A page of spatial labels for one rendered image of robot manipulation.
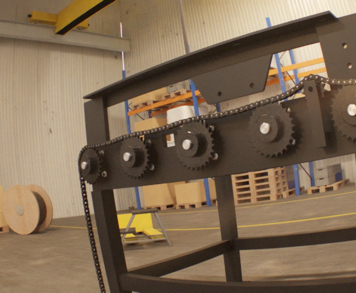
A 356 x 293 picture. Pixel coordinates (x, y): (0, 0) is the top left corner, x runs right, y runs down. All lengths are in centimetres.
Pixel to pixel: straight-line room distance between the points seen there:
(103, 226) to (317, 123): 109
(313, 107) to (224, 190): 145
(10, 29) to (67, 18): 199
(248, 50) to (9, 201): 703
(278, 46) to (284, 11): 1045
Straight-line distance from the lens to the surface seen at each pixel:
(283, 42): 132
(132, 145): 159
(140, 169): 156
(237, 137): 134
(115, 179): 175
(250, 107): 126
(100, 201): 181
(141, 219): 628
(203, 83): 145
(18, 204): 783
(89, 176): 182
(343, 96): 114
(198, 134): 137
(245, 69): 136
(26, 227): 780
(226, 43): 134
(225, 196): 250
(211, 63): 145
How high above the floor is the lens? 74
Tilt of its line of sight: 6 degrees up
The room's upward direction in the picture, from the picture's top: 8 degrees counter-clockwise
